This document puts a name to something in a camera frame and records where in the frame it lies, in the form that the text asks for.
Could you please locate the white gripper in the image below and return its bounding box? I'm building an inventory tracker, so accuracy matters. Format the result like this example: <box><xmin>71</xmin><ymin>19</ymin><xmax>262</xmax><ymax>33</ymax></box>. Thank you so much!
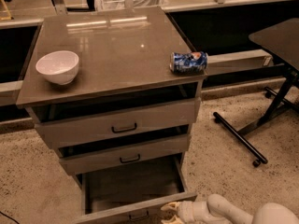
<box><xmin>161</xmin><ymin>201</ymin><xmax>195</xmax><ymax>224</ymax></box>

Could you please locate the grey drawer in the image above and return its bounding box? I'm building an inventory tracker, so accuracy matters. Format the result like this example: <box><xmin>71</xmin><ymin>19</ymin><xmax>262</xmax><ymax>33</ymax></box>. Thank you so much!
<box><xmin>59</xmin><ymin>134</ymin><xmax>190</xmax><ymax>175</ymax></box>
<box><xmin>35</xmin><ymin>97</ymin><xmax>202</xmax><ymax>150</ymax></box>
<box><xmin>74</xmin><ymin>155</ymin><xmax>196</xmax><ymax>224</ymax></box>

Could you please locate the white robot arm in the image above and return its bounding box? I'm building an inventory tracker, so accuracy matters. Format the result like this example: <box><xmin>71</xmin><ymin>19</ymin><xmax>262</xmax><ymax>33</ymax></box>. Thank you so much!
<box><xmin>161</xmin><ymin>194</ymin><xmax>299</xmax><ymax>224</ymax></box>

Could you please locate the grey drawer cabinet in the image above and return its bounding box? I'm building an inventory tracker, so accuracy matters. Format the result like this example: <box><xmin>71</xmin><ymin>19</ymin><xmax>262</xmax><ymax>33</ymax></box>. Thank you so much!
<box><xmin>16</xmin><ymin>6</ymin><xmax>207</xmax><ymax>185</ymax></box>

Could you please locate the blue crushed soda can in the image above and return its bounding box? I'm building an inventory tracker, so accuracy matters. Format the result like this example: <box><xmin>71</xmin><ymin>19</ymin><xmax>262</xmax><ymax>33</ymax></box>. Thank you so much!
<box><xmin>169</xmin><ymin>51</ymin><xmax>207</xmax><ymax>74</ymax></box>

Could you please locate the white ceramic bowl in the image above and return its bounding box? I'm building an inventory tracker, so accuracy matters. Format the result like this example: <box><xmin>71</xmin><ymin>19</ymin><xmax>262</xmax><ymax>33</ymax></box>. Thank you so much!
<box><xmin>36</xmin><ymin>50</ymin><xmax>79</xmax><ymax>85</ymax></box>

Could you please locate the black rolling side table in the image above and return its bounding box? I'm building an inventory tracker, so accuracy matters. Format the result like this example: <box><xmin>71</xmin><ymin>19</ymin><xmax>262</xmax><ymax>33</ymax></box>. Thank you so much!
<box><xmin>213</xmin><ymin>18</ymin><xmax>299</xmax><ymax>167</ymax></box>

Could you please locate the black floor cable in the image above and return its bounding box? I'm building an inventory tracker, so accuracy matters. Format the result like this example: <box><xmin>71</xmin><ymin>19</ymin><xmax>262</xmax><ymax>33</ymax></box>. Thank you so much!
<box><xmin>0</xmin><ymin>211</ymin><xmax>21</xmax><ymax>224</ymax></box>

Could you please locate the white wire basket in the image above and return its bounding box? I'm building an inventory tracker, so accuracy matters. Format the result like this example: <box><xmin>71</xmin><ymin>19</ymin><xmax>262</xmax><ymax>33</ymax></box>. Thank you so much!
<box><xmin>94</xmin><ymin>0</ymin><xmax>167</xmax><ymax>11</ymax></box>

